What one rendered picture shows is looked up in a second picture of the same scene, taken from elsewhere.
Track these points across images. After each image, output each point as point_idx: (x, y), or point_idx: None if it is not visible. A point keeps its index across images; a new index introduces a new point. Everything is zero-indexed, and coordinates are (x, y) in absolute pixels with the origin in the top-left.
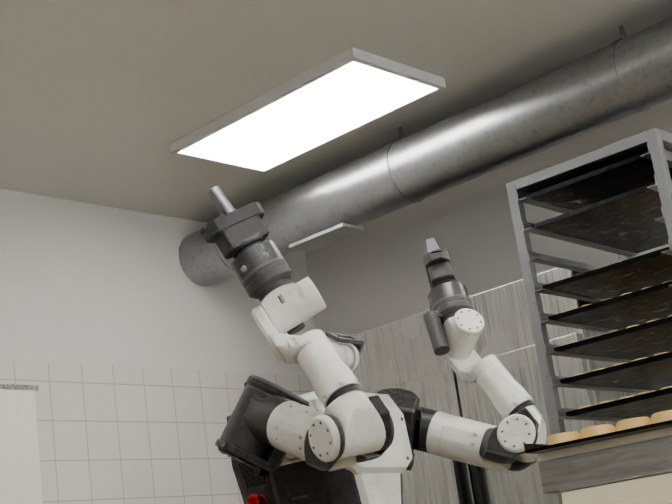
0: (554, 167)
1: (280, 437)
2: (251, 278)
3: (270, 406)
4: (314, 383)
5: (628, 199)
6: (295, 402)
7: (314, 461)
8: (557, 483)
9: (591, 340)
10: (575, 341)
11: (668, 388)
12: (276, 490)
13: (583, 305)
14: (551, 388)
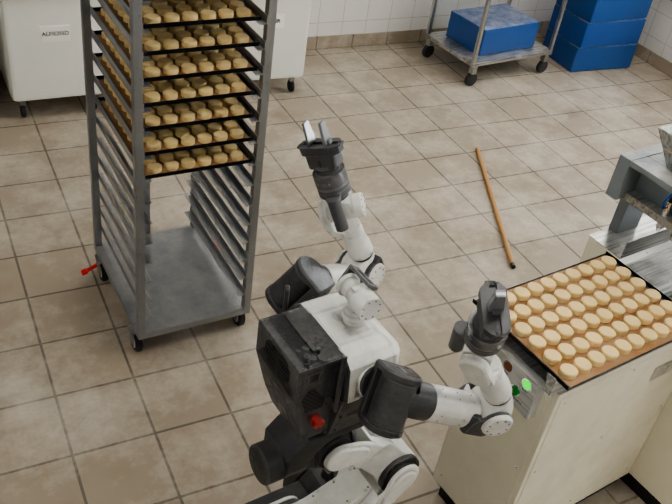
0: None
1: (441, 420)
2: (497, 350)
3: (432, 401)
4: (498, 396)
5: None
6: (439, 388)
7: (474, 433)
8: (557, 390)
9: (179, 50)
10: (158, 45)
11: (231, 93)
12: (340, 412)
13: (173, 17)
14: (142, 89)
